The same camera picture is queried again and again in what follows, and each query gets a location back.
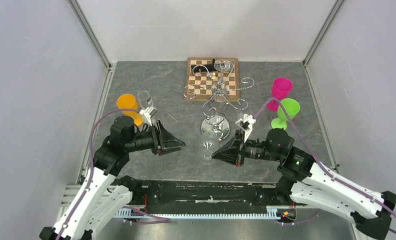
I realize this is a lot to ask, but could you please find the chrome wine glass rack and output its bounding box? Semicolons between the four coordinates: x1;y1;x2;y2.
183;60;255;141

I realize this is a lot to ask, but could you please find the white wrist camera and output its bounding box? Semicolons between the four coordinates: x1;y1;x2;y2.
139;106;157;126
235;112;256;143

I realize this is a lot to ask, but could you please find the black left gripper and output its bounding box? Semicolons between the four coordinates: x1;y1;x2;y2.
125;119;186;156

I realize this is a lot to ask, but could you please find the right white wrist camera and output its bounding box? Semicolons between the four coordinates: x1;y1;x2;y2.
235;112;256;143

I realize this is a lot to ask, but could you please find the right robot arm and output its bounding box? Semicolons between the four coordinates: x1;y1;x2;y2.
212;128;396;240

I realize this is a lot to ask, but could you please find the wooden chess board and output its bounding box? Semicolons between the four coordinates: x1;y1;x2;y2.
184;57;241;102

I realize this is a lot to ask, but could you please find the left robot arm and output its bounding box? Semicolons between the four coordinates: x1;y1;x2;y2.
39;115;186;240

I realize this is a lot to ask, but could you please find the pink plastic wine glass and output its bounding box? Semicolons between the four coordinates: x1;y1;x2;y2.
266;77;293;111

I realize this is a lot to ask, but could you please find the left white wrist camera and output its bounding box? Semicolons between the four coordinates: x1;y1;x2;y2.
139;106;157;126

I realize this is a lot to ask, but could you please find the orange plastic wine glass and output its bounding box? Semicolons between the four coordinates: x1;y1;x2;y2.
116;93;143;126

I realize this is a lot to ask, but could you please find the green plastic wine glass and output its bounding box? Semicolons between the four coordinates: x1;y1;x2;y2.
271;98;301;130

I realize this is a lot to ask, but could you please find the clear ribbed wine glass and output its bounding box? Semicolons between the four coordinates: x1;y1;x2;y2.
199;131;219;165

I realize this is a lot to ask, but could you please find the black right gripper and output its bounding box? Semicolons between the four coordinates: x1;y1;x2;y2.
212;127;282;166

